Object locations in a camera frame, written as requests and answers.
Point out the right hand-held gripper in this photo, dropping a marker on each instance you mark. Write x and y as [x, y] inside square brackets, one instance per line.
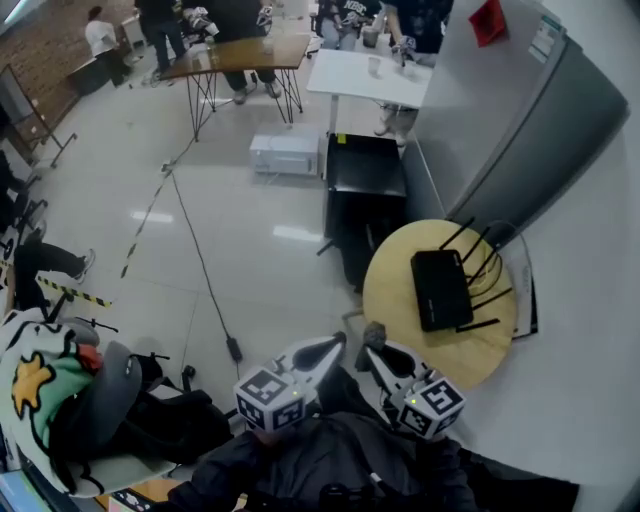
[430, 405]

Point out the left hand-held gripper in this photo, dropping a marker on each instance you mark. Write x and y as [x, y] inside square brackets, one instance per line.
[270, 395]

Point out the blurry dark grey object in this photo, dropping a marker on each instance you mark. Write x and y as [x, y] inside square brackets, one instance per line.
[375, 335]

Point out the black router with antennas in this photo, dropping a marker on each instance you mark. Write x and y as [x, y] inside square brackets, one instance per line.
[442, 290]

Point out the person's right forearm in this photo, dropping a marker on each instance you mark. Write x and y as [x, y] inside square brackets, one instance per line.
[445, 470]

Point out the person's left forearm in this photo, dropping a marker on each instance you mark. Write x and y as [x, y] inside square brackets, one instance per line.
[235, 460]

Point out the person's black trouser leg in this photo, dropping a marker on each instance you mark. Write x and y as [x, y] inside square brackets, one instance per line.
[350, 395]

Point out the black bag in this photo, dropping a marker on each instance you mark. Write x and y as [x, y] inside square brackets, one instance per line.
[357, 265]

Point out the round light wooden side table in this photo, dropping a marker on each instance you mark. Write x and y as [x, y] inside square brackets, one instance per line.
[395, 280]

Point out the person's black jacket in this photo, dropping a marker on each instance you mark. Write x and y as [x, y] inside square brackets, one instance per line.
[340, 460]

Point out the black power adapter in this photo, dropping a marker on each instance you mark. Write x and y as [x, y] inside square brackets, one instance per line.
[234, 349]

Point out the white printed board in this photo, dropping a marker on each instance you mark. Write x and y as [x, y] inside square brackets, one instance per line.
[525, 300]

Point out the black cabinet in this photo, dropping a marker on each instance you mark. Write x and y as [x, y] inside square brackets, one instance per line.
[365, 165]

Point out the black backpack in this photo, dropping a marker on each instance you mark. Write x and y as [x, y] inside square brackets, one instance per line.
[175, 420]

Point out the white box appliance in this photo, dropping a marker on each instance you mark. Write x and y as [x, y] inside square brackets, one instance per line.
[285, 152]

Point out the yellow black hazard tape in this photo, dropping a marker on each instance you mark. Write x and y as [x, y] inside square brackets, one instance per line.
[145, 225]
[75, 291]

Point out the grey rounded cushion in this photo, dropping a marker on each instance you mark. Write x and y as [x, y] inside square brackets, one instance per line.
[117, 390]

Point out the white chair seat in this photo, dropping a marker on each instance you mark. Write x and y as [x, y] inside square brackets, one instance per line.
[125, 472]

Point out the white rectangular desk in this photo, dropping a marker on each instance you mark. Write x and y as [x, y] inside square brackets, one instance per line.
[345, 75]

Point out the clear plastic cup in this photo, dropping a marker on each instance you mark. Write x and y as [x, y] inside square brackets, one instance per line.
[374, 67]
[409, 71]

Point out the grey refrigerator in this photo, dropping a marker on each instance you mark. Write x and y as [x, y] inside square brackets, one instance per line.
[550, 125]

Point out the colourful star print garment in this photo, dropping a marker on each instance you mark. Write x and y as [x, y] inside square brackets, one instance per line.
[40, 380]

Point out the red paper decoration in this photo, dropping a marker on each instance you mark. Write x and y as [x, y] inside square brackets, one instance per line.
[487, 22]

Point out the white blue label sticker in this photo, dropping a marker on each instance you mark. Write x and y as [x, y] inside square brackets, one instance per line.
[547, 37]

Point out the black framed board on stand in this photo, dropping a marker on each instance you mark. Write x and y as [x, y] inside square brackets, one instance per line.
[12, 95]

